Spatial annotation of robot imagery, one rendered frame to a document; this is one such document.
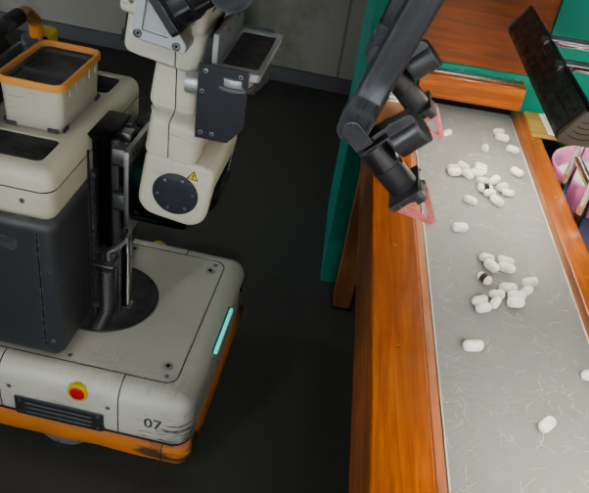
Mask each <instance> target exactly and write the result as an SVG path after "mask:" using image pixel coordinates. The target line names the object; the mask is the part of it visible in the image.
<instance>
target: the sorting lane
mask: <svg viewBox="0 0 589 493"><path fill-rule="evenodd" d="M438 110H439V115H440V120H441V124H442V129H443V130H445V129H451V130H452V134H451V135H448V136H444V138H442V139H440V140H437V139H435V138H434V137H432V141H431V142H429V143H427V144H426V145H424V146H422V147H421V148H420V149H418V150H417V151H416V159H417V165H418V166H419V168H420V169H421V171H420V179H421V180H423V179H424V180H425V181H426V182H427V183H428V186H429V191H430V200H431V204H432V209H433V213H434V218H435V222H434V223H432V224H430V225H429V224H426V223H424V222H423V230H424V241H425V251H426V262H427V271H428V282H429V292H430V312H431V322H432V332H433V343H434V353H435V364H436V373H437V384H438V394H439V405H440V415H441V425H442V435H443V446H444V456H445V466H446V476H447V487H448V493H589V381H585V380H583V379H582V378H581V375H580V374H581V372H582V371H583V370H589V338H588V335H587V333H586V330H585V328H584V325H583V322H582V319H581V316H580V313H579V311H578V308H577V305H576V302H575V299H574V296H573V293H572V291H571V288H570V285H569V282H568V279H567V276H566V272H565V269H564V266H563V263H562V261H561V259H560V256H559V253H558V250H557V247H556V244H555V242H554V239H553V236H552V233H551V230H550V227H549V225H548V222H547V219H546V216H545V213H544V210H543V208H542V205H541V202H540V199H539V197H538V194H537V192H536V189H535V186H534V183H533V180H532V177H531V174H530V172H529V169H528V166H527V163H526V160H525V157H524V155H523V152H522V149H521V144H520V141H519V139H518V136H517V133H516V130H515V127H514V124H513V123H512V120H511V119H508V118H503V117H497V116H491V115H485V114H479V113H473V112H462V111H456V110H450V109H445V108H438ZM495 128H503V129H504V130H505V132H504V134H507V135H508V136H509V137H510V139H509V141H508V142H502V141H498V140H496V138H495V134H494V133H493V130H494V129H495ZM483 144H487V145H488V146H489V149H488V152H487V153H483V152H482V151H481V147H482V145H483ZM508 145H512V146H516V147H518V148H519V149H520V152H519V153H518V154H516V155H515V154H512V153H508V152H507V151H506V147H507V146H508ZM460 160H462V161H463V162H465V163H466V164H468V165H469V167H470V169H472V168H474V167H475V163H476V162H481V163H484V164H486V165H487V172H486V174H485V175H482V176H481V177H487V178H488V180H489V179H490V178H491V177H493V176H494V175H499V176H500V177H501V181H500V182H499V183H497V184H495V185H492V187H493V189H492V190H495V191H496V185H498V184H500V183H507V184H508V185H509V190H514V191H515V195H514V196H513V197H506V196H503V195H502V192H497V191H496V196H498V197H500V198H501V199H503V200H504V205H503V206H501V207H498V206H496V205H495V204H493V203H491V202H490V200H489V199H490V197H486V196H485V195H484V194H483V192H480V191H479V190H478V189H477V185H478V183H477V182H476V178H477V177H474V178H473V179H471V180H469V179H467V178H466V177H465V176H463V174H462V173H461V175H459V176H450V175H449V174H448V170H447V168H446V167H447V165H448V164H457V162H458V161H460ZM514 166H515V167H517V168H519V169H521V170H522V171H523V177H521V178H519V177H517V176H516V175H514V174H512V173H511V168H512V167H514ZM465 196H471V197H473V198H476V200H477V203H476V204H475V205H471V204H468V203H466V202H464V197H465ZM455 222H461V223H466V224H467V225H468V227H469V228H468V230H467V231H466V232H454V231H453V230H452V228H451V226H452V224H453V223H455ZM481 253H488V254H492V255H493V256H494V258H495V259H494V261H495V262H496V258H497V256H499V255H504V256H508V257H512V258H513V259H514V260H515V264H514V266H515V267H516V271H515V272H514V273H513V274H508V273H505V272H502V271H498V272H497V273H492V272H490V271H489V270H488V269H487V268H485V267H484V265H483V262H484V261H481V260H480V259H479V255H480V254H481ZM496 263H497V262H496ZM479 272H484V273H486V274H487V275H489V276H490V277H491V278H492V283H491V284H490V285H485V284H484V283H482V282H481V281H480V280H479V279H478V278H477V273H479ZM530 277H535V278H536V279H537V280H538V285H537V286H536V287H533V293H531V294H529V295H528V296H527V297H526V299H525V300H524V302H525V305H524V307H522V308H516V307H510V306H508V304H507V299H508V293H507V292H505V297H504V298H502V301H501V303H500V304H499V306H498V307H497V308H495V309H494V308H491V310H490V311H489V312H483V313H478V312H476V307H475V306H474V305H473V304H472V298H473V297H474V296H476V295H482V294H485V295H486V296H487V297H488V303H489V302H490V300H491V299H492V298H491V297H490V296H489V292H490V291H491V290H499V285H500V284H501V283H515V284H516V285H517V287H518V289H517V291H520V290H521V289H522V288H523V286H522V284H521V281H522V279H524V278H530ZM466 339H480V340H482V341H483V344H484V348H483V349H482V350H481V351H466V350H465V349H464V348H463V342H464V341H465V340H466ZM548 416H551V417H553V418H555V420H556V422H557V424H556V426H555V427H554V428H552V429H551V430H550V431H549V432H547V433H543V432H541V431H540V430H539V429H538V424H539V423H540V422H541V421H542V420H544V419H545V418H546V417H548Z"/></svg>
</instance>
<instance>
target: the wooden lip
mask: <svg viewBox="0 0 589 493"><path fill-rule="evenodd" d="M417 83H418V84H419V86H420V87H421V88H422V90H423V91H424V92H427V91H428V90H430V92H431V93H432V95H431V96H432V97H433V98H438V99H444V100H450V101H456V102H462V103H468V104H474V105H480V106H486V107H491V108H497V109H503V110H509V111H515V112H519V111H520V109H521V105H522V102H523V99H524V96H525V93H526V87H525V85H524V83H523V81H517V80H512V79H506V78H500V77H494V76H488V75H482V74H476V73H470V72H464V71H458V70H454V69H448V68H442V67H438V68H437V69H435V70H434V71H432V72H431V73H429V74H428V75H426V76H425V77H423V78H422V79H417Z"/></svg>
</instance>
